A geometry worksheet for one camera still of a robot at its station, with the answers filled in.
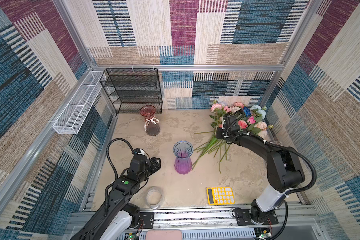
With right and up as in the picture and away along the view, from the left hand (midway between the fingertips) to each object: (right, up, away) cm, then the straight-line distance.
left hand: (158, 159), depth 80 cm
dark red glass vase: (-6, +18, +16) cm, 25 cm away
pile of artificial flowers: (+62, +22, +25) cm, 70 cm away
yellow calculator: (+34, -19, -1) cm, 39 cm away
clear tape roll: (-2, -20, +1) cm, 20 cm away
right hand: (+36, +13, +15) cm, 41 cm away
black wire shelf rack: (-24, +44, +28) cm, 57 cm away
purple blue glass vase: (+13, +4, +1) cm, 14 cm away
